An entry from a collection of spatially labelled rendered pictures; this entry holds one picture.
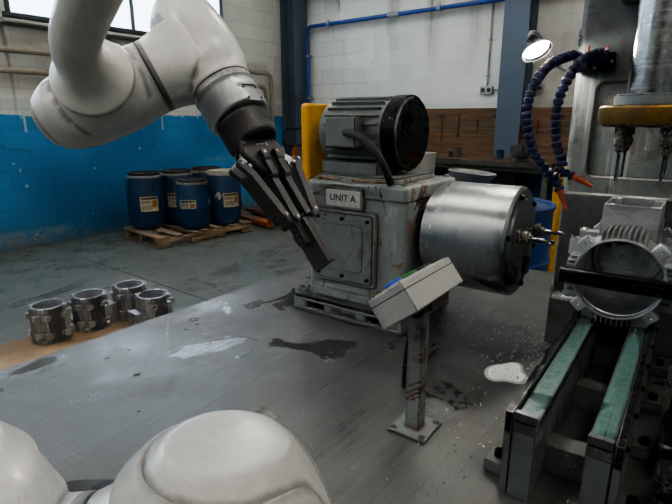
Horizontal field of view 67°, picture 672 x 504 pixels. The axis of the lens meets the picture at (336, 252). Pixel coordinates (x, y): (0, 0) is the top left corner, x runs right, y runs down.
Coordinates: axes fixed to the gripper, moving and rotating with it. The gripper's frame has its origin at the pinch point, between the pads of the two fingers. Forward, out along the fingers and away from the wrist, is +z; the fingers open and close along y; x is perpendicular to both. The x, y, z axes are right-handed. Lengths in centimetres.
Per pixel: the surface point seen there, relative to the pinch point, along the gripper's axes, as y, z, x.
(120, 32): 307, -403, 338
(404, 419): 17.4, 30.6, 16.0
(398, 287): 8.5, 10.9, -2.7
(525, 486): 10.4, 42.9, -2.7
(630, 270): 72, 32, -16
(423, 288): 13.1, 12.8, -3.5
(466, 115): 557, -138, 144
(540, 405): 16.1, 35.2, -8.1
